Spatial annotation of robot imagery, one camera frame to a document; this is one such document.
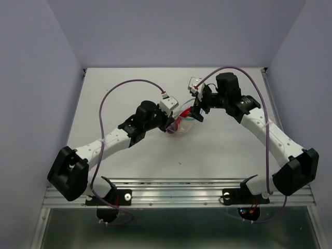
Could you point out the red chili pepper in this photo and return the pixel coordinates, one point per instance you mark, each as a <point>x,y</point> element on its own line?
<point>182,120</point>

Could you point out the purple onion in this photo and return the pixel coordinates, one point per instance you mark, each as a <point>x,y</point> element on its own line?
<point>171,129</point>

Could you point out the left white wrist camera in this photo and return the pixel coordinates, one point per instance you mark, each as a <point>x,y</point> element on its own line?
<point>168,105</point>

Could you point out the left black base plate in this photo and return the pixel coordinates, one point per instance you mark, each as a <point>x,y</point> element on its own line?
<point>119,197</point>

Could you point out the clear zip top bag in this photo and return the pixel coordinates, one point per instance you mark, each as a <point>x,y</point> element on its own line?
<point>185,105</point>

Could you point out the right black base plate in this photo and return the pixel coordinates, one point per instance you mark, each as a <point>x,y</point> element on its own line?
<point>239,196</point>

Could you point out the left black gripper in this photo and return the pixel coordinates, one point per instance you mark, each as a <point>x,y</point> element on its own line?
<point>167,120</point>

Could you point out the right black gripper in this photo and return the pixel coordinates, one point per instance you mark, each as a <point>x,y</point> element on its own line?
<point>195,111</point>

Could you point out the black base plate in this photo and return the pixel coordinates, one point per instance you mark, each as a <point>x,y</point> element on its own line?
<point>239,196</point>
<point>119,197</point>

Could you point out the aluminium rail frame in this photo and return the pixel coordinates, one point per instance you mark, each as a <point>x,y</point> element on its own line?
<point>176,180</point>

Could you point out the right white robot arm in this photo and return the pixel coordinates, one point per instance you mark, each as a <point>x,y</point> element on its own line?
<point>298,166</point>

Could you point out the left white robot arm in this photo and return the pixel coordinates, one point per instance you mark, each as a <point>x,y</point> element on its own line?
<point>69,173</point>

